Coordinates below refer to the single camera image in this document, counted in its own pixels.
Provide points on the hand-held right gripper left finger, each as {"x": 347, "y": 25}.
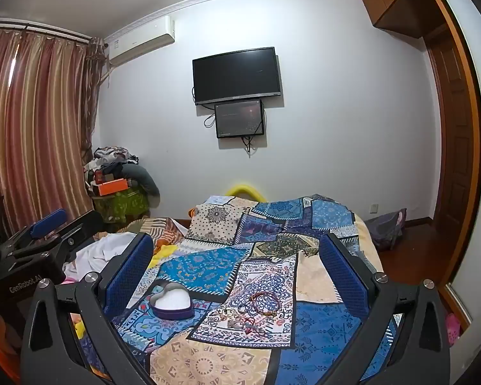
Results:
{"x": 129, "y": 274}

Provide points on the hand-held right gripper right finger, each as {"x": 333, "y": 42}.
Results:
{"x": 342, "y": 276}

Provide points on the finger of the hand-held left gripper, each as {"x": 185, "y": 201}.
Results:
{"x": 77, "y": 232}
{"x": 48, "y": 221}

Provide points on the purple heart-shaped jewelry box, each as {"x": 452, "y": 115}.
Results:
{"x": 171, "y": 300}

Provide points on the white cloth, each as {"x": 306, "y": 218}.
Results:
{"x": 96, "y": 256}

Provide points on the green patterned cloth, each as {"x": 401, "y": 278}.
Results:
{"x": 122, "y": 206}

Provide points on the orange box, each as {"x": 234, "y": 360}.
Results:
{"x": 112, "y": 187}

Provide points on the orange striped cloth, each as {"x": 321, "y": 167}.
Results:
{"x": 164, "y": 228}

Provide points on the purple floor bag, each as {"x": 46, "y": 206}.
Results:
{"x": 387, "y": 230}

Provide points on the pile of clothes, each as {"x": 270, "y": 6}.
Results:
{"x": 110, "y": 160}

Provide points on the striped brown curtain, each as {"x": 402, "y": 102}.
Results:
{"x": 36, "y": 128}

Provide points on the blue patchwork printed blanket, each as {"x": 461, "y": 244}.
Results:
{"x": 264, "y": 353}

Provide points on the pink slipper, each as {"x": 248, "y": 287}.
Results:
{"x": 453, "y": 329}

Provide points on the brown wooden door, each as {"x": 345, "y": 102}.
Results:
{"x": 451, "y": 148}

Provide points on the curtain rod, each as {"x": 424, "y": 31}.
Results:
{"x": 44, "y": 31}

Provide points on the white air conditioner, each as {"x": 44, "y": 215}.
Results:
{"x": 140, "y": 40}

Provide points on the wooden overhead cabinet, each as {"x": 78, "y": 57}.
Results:
{"x": 389, "y": 0}

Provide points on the white wall socket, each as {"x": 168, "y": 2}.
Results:
{"x": 373, "y": 207}

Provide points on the small black wall monitor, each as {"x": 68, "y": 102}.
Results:
{"x": 239, "y": 119}

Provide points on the black wall television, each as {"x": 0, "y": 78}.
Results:
{"x": 236, "y": 75}

